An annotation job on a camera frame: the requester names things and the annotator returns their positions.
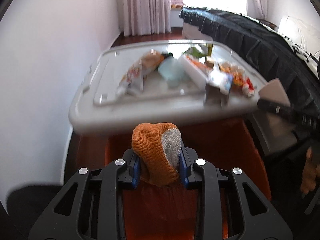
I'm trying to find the beige cylindrical bottle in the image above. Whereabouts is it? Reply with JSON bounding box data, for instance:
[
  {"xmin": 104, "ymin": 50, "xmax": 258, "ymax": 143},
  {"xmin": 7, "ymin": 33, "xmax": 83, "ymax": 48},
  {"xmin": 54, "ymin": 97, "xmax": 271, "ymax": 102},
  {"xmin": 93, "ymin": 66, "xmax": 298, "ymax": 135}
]
[{"xmin": 258, "ymin": 78, "xmax": 291, "ymax": 107}]

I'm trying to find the white headboard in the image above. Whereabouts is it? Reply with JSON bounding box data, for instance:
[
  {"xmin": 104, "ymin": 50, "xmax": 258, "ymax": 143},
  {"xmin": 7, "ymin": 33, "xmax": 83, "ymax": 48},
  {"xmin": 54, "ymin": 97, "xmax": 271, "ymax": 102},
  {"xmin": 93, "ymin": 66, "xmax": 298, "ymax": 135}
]
[{"xmin": 278, "ymin": 15, "xmax": 319, "ymax": 59}]

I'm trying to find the orange snack bag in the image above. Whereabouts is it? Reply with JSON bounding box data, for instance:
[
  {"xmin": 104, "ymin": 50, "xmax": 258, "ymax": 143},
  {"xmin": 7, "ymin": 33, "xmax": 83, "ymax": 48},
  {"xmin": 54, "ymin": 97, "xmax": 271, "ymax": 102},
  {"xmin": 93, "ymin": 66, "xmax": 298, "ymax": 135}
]
[{"xmin": 116, "ymin": 49, "xmax": 164, "ymax": 97}]

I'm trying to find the folded pink bedding stack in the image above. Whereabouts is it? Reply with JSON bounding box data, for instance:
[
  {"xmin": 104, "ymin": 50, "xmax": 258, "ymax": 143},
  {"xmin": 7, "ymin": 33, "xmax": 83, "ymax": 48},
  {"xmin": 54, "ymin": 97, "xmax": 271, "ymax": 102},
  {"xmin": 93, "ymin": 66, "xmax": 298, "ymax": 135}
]
[{"xmin": 170, "ymin": 0, "xmax": 184, "ymax": 9}]

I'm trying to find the orange white sock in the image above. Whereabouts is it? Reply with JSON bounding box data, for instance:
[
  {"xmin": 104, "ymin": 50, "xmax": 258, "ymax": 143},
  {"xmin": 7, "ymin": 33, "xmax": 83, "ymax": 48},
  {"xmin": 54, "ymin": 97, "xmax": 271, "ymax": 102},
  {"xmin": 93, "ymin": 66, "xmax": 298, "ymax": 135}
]
[{"xmin": 132, "ymin": 123, "xmax": 182, "ymax": 187}]

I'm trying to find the red white wrapper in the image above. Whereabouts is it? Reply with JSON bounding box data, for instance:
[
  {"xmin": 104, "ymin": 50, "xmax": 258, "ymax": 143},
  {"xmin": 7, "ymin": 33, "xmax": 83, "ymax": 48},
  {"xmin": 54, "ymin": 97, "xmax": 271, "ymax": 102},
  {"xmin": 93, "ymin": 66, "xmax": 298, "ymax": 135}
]
[{"xmin": 232, "ymin": 67, "xmax": 255, "ymax": 98}]

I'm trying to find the grey plastic bin lid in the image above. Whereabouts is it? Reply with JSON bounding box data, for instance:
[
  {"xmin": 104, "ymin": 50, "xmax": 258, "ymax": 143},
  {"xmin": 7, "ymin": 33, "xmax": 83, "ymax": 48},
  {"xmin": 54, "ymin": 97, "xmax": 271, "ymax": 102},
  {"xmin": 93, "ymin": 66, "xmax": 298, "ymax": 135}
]
[{"xmin": 68, "ymin": 40, "xmax": 259, "ymax": 134}]

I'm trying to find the green snack wrapper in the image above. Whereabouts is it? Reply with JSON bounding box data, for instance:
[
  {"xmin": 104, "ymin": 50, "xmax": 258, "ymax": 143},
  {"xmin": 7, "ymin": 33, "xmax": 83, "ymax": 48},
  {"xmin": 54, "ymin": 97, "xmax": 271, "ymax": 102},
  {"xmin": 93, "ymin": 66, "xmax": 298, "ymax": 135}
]
[{"xmin": 183, "ymin": 43, "xmax": 213, "ymax": 59}]

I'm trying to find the orange white wet-wipe pack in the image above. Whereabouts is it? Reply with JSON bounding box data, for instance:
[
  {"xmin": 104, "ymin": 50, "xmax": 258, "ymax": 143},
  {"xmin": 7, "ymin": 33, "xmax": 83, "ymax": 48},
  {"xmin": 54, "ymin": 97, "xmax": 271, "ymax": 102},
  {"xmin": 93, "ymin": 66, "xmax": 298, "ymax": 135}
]
[{"xmin": 185, "ymin": 54, "xmax": 213, "ymax": 75}]

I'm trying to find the orange trash bag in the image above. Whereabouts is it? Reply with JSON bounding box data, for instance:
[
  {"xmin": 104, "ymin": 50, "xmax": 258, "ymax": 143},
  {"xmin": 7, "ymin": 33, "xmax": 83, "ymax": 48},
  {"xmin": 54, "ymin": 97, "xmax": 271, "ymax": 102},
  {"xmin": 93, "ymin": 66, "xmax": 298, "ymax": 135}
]
[{"xmin": 77, "ymin": 118, "xmax": 272, "ymax": 239}]

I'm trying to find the black cloth ball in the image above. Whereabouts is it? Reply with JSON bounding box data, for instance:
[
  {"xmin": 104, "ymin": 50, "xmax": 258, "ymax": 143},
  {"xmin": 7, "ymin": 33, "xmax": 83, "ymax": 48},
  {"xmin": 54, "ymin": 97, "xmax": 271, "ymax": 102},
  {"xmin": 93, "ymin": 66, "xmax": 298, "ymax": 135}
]
[{"xmin": 162, "ymin": 53, "xmax": 172, "ymax": 59}]

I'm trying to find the white pink curtain left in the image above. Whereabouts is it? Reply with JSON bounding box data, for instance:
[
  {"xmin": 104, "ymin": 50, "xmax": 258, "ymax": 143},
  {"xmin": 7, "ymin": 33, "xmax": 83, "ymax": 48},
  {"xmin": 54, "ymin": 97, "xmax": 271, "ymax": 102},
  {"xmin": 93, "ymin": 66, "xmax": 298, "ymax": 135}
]
[{"xmin": 117, "ymin": 0, "xmax": 171, "ymax": 36}]

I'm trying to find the person right hand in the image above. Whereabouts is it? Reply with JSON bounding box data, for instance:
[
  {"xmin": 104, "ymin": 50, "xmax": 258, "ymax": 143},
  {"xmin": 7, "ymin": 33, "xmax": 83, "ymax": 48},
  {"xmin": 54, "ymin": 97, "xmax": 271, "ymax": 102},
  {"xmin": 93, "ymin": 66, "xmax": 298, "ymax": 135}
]
[{"xmin": 300, "ymin": 148, "xmax": 317, "ymax": 194}]

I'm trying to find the small brown cardboard box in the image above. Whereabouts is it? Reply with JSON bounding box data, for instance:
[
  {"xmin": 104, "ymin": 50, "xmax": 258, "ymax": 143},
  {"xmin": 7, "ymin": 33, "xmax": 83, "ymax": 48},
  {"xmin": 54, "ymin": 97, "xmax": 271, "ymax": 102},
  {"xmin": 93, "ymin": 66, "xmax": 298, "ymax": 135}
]
[{"xmin": 204, "ymin": 56, "xmax": 215, "ymax": 68}]

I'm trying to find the blue torn carton box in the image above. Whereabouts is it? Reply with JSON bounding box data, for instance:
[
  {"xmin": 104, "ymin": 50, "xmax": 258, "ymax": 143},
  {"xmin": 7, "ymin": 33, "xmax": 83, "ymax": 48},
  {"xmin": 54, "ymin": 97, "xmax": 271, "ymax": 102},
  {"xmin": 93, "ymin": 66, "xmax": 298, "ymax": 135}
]
[{"xmin": 204, "ymin": 70, "xmax": 233, "ymax": 107}]

